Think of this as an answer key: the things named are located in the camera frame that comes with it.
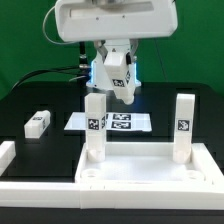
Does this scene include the black marker plate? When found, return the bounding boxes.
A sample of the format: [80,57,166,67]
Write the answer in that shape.
[65,112,152,132]

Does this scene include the white U-shaped fence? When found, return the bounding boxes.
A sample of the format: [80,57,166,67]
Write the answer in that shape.
[0,140,224,211]

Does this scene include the black cable bundle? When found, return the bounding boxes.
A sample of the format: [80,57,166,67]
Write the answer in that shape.
[12,65,93,90]

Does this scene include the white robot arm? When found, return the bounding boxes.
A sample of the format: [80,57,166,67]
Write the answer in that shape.
[55,0,178,96]

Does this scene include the black camera stand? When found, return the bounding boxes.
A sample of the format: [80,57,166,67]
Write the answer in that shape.
[79,42,88,66]

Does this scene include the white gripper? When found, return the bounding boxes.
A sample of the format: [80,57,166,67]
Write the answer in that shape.
[55,0,178,64]

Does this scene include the grey cable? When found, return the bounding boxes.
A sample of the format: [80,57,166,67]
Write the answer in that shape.
[42,6,74,46]

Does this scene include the white desk top tray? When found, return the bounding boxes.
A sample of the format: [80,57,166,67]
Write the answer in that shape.
[75,142,224,185]

